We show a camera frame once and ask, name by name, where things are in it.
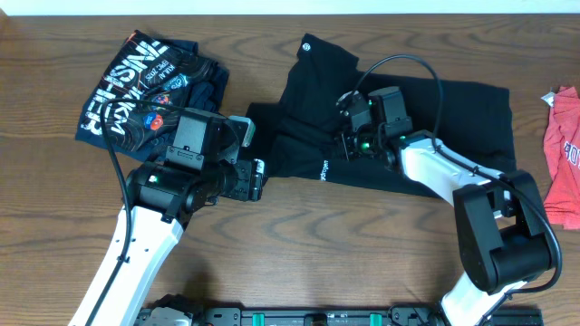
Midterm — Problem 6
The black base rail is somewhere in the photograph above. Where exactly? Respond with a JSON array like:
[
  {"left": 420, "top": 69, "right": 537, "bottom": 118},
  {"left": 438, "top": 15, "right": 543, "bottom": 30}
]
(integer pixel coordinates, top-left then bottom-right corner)
[{"left": 135, "top": 293, "right": 544, "bottom": 326}]

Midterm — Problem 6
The navy printed folded t-shirt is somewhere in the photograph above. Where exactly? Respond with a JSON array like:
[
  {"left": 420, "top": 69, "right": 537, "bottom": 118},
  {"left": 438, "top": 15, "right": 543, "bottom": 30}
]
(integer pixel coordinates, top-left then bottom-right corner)
[{"left": 75, "top": 30, "right": 229, "bottom": 161}]

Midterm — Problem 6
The black t-shirt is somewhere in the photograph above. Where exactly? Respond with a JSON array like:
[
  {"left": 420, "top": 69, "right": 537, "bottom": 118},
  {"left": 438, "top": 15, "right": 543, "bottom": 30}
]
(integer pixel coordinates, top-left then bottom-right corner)
[{"left": 240, "top": 34, "right": 517, "bottom": 197}]

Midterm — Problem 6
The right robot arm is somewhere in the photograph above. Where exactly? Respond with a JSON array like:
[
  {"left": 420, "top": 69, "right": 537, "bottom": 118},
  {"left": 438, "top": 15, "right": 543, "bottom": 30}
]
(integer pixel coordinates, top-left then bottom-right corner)
[{"left": 335, "top": 87, "right": 562, "bottom": 325}]

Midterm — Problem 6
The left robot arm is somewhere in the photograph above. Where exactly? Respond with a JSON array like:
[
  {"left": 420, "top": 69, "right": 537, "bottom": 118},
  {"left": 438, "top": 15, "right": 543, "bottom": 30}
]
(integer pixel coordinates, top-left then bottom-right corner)
[{"left": 71, "top": 109, "right": 265, "bottom": 325}]

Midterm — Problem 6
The red t-shirt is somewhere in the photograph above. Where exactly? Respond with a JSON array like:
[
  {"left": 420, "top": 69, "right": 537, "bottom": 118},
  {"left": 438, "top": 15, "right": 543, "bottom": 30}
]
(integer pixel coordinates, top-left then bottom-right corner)
[{"left": 543, "top": 86, "right": 579, "bottom": 230}]

